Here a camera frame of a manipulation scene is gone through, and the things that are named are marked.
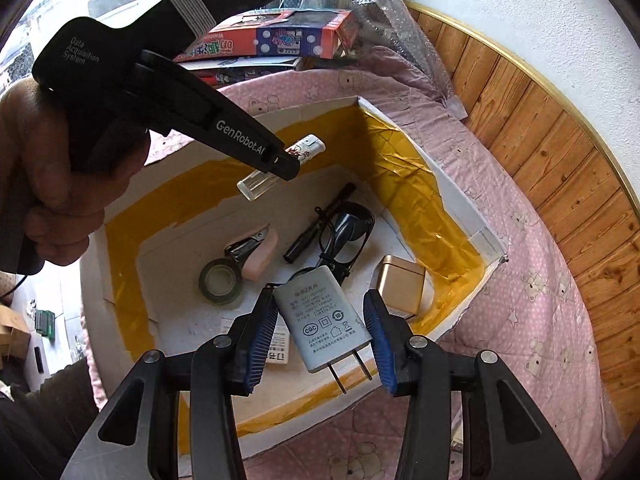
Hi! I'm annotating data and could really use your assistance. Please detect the person's left hand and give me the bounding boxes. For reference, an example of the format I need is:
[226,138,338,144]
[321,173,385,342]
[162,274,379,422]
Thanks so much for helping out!
[0,77,151,268]

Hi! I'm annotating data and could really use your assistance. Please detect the green tape roll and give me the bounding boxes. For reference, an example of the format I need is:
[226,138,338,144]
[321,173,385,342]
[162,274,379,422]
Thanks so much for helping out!
[198,258,245,306]

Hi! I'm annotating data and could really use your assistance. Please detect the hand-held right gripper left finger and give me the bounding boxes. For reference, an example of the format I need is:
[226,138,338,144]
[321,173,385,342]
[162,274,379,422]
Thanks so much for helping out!
[60,287,281,480]

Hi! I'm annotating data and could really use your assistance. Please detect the gold tin box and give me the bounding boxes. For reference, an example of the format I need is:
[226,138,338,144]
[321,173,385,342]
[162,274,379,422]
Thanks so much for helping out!
[375,255,427,322]

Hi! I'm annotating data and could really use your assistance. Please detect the colourful toy box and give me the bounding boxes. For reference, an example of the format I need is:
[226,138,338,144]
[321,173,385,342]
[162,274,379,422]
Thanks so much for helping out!
[175,7,361,64]

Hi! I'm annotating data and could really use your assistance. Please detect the pink stapler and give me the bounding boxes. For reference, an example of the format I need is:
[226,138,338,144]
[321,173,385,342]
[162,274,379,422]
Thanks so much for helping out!
[224,224,278,282]

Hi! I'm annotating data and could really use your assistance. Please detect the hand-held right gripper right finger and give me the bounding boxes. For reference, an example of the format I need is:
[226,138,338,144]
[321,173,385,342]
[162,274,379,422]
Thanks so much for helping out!
[363,290,583,480]

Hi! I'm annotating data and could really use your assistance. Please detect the white cardboard box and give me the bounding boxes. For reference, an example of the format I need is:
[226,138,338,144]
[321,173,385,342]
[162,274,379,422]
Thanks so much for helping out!
[80,95,509,461]

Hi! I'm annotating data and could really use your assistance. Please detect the wooden panel headboard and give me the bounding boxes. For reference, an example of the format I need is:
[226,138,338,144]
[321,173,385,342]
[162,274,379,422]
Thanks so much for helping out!
[405,0,640,441]

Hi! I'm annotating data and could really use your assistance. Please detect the dark clothing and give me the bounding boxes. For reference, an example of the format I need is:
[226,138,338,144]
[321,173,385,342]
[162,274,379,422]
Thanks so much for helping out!
[0,360,101,480]

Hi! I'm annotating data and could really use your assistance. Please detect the black glasses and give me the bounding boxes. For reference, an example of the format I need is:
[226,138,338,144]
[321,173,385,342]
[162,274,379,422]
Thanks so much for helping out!
[315,201,376,286]

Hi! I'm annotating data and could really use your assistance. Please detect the white charger adapter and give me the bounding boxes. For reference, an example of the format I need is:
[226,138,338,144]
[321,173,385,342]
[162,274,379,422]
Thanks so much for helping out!
[272,266,375,395]

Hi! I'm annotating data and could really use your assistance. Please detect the pink bear-print quilt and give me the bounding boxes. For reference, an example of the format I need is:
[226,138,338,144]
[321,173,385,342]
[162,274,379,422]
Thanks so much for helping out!
[85,45,626,480]

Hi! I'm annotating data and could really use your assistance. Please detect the red and white staple box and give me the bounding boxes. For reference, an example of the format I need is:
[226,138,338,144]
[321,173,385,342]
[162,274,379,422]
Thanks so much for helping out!
[267,325,292,366]

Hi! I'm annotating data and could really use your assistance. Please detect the brown cardboard carton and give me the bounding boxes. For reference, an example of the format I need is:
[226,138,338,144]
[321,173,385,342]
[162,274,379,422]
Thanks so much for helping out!
[0,307,31,357]

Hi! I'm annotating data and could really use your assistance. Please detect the dark printed box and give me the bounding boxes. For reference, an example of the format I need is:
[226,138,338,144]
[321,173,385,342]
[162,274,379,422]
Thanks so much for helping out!
[192,57,306,86]

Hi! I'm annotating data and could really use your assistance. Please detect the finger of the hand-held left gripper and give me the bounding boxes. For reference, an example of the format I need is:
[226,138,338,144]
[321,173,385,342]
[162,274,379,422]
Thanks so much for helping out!
[133,50,301,182]

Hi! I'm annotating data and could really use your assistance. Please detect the clear plastic tube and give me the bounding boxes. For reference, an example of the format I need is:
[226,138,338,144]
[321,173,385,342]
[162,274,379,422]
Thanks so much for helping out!
[236,133,327,202]

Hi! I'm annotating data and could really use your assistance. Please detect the black pen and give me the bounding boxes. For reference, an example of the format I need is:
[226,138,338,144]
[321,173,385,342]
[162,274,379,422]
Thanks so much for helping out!
[283,182,357,264]

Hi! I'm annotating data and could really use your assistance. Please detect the bubble wrap sheet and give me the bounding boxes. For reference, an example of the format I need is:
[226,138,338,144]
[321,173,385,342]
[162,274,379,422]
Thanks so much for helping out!
[295,0,468,121]

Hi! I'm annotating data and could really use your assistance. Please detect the small green object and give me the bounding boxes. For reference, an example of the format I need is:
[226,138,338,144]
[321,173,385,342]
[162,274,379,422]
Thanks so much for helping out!
[35,310,56,341]

